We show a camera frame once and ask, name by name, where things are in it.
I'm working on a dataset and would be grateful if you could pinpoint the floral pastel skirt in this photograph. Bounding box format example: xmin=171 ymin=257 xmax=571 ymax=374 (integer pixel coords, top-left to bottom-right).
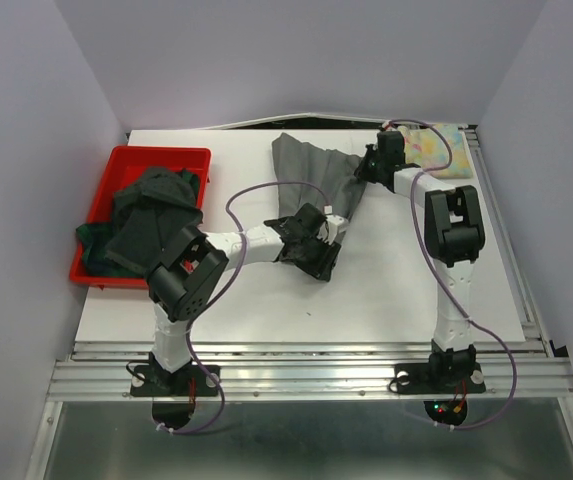
xmin=397 ymin=124 xmax=473 ymax=179

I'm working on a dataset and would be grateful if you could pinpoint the grey skirt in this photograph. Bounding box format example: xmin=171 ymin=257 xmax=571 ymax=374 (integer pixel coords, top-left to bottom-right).
xmin=271 ymin=133 xmax=366 ymax=220

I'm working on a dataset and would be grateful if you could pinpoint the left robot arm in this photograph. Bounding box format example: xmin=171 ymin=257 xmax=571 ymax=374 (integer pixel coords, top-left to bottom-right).
xmin=145 ymin=203 xmax=349 ymax=394

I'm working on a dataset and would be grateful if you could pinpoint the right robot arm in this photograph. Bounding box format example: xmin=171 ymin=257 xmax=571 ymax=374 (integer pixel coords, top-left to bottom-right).
xmin=355 ymin=130 xmax=485 ymax=390

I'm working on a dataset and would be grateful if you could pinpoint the dark charcoal knit skirt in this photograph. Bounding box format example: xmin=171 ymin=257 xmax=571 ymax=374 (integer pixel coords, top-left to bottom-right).
xmin=104 ymin=167 xmax=203 ymax=277

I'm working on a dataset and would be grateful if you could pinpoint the red plastic bin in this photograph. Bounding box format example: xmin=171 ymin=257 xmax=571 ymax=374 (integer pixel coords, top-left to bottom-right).
xmin=70 ymin=146 xmax=211 ymax=289

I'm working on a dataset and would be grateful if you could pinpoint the dark green skirt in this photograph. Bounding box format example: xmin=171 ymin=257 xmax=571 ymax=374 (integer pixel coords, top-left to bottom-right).
xmin=75 ymin=169 xmax=205 ymax=279

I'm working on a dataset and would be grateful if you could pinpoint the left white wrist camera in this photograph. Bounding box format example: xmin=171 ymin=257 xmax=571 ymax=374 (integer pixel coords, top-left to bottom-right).
xmin=317 ymin=214 xmax=349 ymax=245

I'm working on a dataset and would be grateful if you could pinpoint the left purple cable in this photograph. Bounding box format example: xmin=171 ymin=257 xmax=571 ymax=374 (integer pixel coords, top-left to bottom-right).
xmin=154 ymin=182 xmax=335 ymax=435

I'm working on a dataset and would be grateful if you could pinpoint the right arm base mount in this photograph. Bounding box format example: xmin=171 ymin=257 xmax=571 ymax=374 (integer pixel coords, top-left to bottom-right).
xmin=388 ymin=345 xmax=486 ymax=395

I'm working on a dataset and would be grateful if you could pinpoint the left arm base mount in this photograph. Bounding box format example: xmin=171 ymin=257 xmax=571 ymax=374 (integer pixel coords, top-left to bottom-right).
xmin=126 ymin=362 xmax=219 ymax=399

